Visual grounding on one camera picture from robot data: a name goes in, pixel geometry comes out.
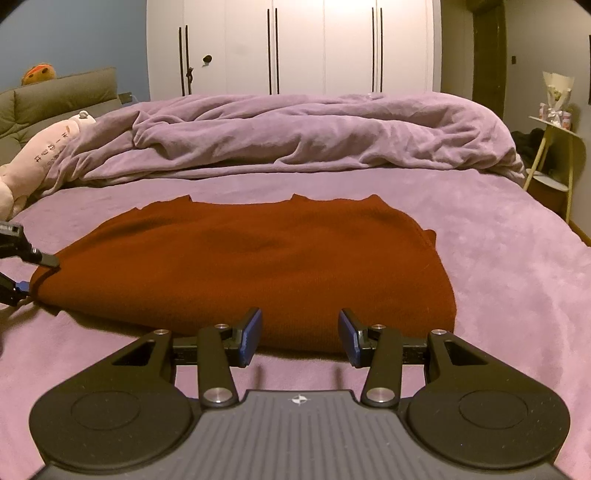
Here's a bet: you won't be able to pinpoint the yellow side table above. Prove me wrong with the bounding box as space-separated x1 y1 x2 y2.
524 115 585 222

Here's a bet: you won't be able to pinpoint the purple bed sheet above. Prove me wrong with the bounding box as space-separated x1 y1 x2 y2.
0 166 591 462

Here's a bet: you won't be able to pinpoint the rust brown knit cardigan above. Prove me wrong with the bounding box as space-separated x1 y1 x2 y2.
30 194 458 354

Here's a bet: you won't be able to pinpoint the purple crumpled duvet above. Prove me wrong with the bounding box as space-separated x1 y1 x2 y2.
39 91 527 199

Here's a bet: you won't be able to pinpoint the white wardrobe doors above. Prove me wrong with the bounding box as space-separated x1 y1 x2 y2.
147 0 437 100

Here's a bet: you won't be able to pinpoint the dark door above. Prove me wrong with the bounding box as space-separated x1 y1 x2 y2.
471 0 509 116

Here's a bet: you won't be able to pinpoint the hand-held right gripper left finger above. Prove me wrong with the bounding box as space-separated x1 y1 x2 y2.
99 307 264 409

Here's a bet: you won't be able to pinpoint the wrapped flower bouquet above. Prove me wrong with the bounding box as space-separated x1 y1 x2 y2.
540 71 575 127

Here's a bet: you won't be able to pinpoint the orange plush toy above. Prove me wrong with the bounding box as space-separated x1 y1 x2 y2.
21 65 58 86

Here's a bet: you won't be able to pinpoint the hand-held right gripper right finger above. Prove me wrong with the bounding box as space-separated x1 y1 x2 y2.
338 308 502 408

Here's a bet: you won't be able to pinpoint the olive green bed headboard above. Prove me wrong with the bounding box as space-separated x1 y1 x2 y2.
0 67 125 167

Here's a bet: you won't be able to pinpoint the dark clothes heap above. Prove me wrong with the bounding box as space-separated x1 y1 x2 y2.
510 128 546 162

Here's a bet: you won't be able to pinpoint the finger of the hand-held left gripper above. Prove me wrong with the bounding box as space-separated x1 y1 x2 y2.
0 222 61 269
0 272 32 306

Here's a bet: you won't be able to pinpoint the long pink plush toy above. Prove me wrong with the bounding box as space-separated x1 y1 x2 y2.
0 111 98 220

